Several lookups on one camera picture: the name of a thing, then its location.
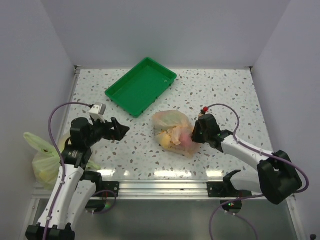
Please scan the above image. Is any aluminium front rail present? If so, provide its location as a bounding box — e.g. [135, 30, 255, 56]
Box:
[32, 181, 296, 201]

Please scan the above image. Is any aluminium side rail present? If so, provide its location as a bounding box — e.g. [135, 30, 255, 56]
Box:
[56, 65, 82, 140]

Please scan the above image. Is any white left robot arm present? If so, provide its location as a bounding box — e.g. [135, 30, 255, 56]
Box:
[25, 117, 130, 240]

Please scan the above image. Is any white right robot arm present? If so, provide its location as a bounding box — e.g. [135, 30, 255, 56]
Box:
[192, 114, 303, 205]

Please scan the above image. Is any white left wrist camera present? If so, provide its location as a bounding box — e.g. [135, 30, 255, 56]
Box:
[89, 103, 106, 123]

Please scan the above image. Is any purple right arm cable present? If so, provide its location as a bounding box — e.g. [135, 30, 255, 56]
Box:
[206, 103, 311, 240]

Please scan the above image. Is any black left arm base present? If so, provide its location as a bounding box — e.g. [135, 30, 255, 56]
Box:
[82, 171, 120, 198]

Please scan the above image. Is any green translucent plastic bag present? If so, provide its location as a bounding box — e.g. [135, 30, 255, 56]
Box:
[23, 132, 101, 190]

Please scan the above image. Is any orange translucent plastic bag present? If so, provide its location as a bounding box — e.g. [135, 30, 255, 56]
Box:
[152, 110, 200, 158]

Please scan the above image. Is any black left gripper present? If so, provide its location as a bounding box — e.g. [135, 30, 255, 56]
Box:
[85, 115, 129, 147]

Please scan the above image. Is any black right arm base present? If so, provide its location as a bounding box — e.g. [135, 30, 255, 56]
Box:
[206, 170, 252, 198]

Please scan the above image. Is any green plastic tray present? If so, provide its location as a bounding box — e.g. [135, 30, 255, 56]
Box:
[105, 57, 177, 118]

